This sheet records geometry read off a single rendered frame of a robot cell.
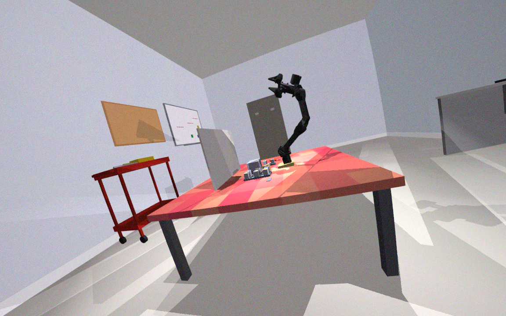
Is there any white flat panel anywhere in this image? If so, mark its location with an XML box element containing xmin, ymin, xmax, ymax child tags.
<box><xmin>196</xmin><ymin>128</ymin><xmax>241</xmax><ymax>190</ymax></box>

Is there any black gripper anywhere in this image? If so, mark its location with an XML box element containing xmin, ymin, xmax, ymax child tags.
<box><xmin>268</xmin><ymin>73</ymin><xmax>289</xmax><ymax>94</ymax></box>

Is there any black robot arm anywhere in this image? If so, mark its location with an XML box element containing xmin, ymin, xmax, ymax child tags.
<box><xmin>275</xmin><ymin>74</ymin><xmax>310</xmax><ymax>164</ymax></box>

